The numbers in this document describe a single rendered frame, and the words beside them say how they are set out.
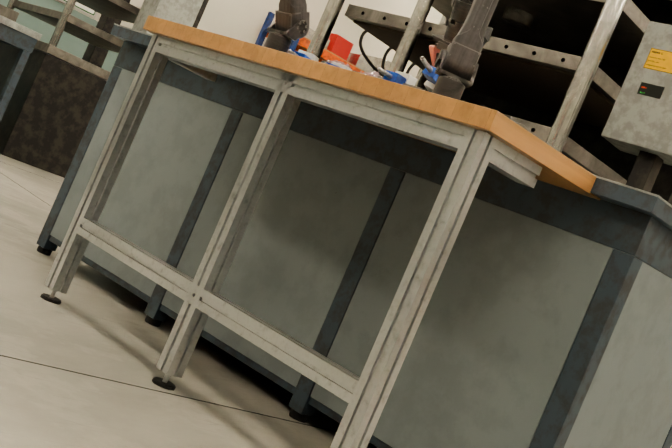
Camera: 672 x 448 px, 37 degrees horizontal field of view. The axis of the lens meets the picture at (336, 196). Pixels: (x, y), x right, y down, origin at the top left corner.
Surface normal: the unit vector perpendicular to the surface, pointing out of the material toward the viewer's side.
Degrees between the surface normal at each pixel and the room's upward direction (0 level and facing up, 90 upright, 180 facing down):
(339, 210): 90
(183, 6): 90
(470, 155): 90
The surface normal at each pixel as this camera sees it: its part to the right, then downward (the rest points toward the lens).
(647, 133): -0.60, -0.27
